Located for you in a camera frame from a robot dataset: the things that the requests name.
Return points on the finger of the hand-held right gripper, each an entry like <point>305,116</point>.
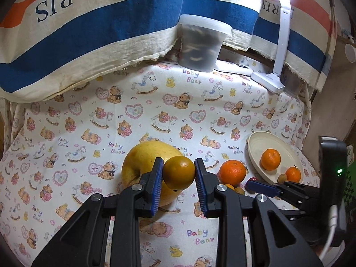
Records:
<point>262,187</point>

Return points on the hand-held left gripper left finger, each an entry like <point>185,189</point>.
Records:
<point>155,189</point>

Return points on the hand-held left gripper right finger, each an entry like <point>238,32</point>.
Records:
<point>201,189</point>

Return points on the small red fruit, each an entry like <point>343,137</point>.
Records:
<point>252,179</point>

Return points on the longan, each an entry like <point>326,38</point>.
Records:
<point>239,191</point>
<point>282,178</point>

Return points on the kumquat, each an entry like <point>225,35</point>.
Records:
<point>229,187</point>

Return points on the large yellow apple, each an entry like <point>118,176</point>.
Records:
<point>136,164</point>

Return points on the stemmed tangerine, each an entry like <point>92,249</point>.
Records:
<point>293,174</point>

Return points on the cream plate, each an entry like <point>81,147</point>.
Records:
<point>258,147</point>

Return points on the green checkered object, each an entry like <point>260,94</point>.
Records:
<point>351,189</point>

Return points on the wooden board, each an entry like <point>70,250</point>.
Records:
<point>328,103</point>

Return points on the white power strip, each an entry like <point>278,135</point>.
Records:
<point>233,68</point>

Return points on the lidded plastic container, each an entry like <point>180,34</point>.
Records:
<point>200,52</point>

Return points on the white spot lamp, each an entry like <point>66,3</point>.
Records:
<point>351,52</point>

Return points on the white desk lamp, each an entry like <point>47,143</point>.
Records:
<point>282,47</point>

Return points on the small panda toy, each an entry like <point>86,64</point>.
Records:
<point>347,34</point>

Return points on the striped blanket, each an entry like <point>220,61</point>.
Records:
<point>111,33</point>

